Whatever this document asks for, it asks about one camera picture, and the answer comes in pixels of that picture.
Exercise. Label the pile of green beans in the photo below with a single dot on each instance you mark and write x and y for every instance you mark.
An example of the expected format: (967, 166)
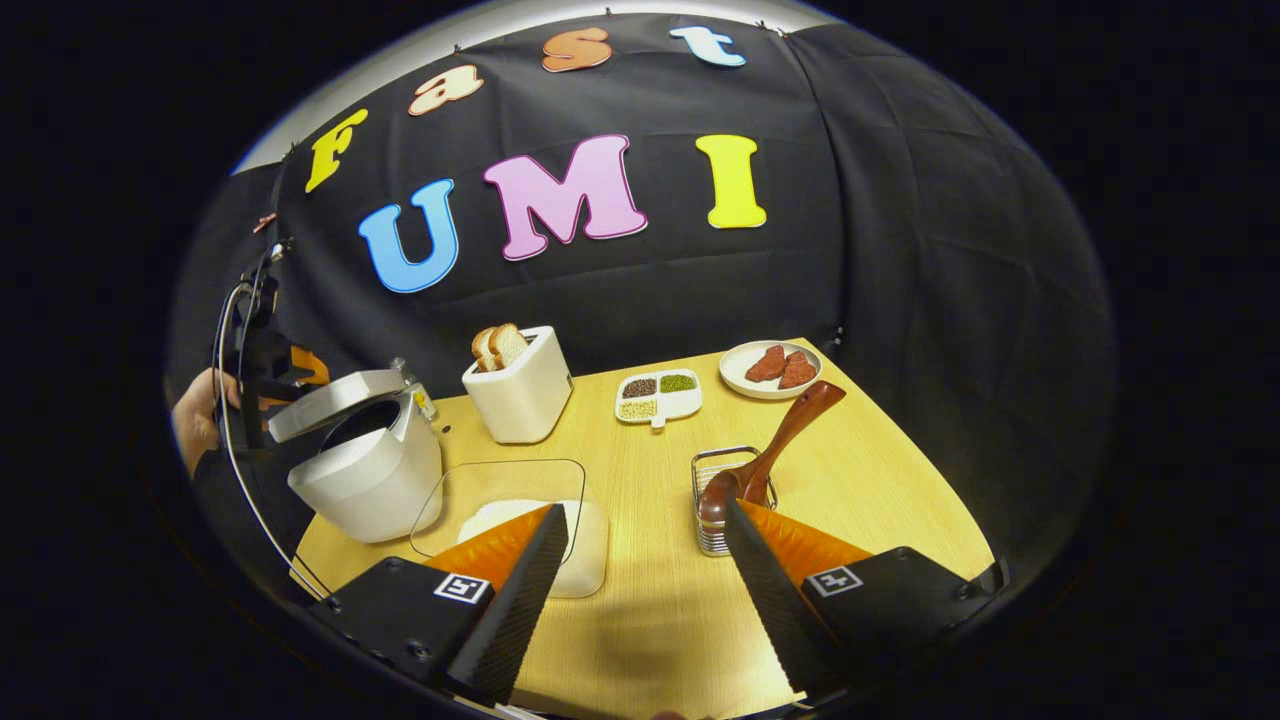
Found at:
(678, 383)

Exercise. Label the red backdrop clip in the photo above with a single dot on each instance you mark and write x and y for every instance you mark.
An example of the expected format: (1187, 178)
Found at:
(265, 222)

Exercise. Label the pile of yellow beans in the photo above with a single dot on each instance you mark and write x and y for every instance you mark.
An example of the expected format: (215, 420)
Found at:
(638, 410)

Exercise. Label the clear glass bottle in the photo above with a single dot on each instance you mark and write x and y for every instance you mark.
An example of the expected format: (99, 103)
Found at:
(420, 395)

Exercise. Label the pile of dark beans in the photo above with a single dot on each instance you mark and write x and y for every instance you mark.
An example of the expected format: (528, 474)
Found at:
(639, 388)

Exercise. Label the bread slice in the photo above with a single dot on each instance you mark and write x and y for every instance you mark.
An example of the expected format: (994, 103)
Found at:
(508, 345)
(482, 348)

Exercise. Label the white divided dish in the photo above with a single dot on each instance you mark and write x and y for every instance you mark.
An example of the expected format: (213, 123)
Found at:
(685, 405)

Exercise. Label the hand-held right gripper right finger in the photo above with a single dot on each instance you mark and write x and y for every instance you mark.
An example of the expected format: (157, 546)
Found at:
(775, 600)

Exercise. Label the white round plate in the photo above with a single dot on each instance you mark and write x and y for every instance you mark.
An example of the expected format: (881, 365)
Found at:
(735, 365)

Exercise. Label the clear rice container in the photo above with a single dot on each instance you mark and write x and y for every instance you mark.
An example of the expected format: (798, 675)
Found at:
(590, 560)

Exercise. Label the white toaster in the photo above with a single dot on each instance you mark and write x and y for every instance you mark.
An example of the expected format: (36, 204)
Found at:
(520, 405)

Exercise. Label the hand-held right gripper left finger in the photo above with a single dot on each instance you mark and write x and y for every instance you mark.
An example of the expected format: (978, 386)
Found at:
(505, 610)

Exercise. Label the white rice cooker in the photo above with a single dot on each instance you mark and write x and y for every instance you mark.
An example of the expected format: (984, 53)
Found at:
(370, 480)

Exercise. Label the brown wooden spoon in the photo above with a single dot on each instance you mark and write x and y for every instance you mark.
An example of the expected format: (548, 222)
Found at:
(780, 440)

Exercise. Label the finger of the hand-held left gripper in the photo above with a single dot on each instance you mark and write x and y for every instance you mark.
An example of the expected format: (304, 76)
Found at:
(310, 365)

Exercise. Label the black backdrop cloth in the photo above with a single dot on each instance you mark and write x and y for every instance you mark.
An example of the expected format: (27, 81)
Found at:
(900, 300)

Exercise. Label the red meat piece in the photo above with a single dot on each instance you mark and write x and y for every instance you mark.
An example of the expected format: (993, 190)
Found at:
(767, 363)
(798, 370)

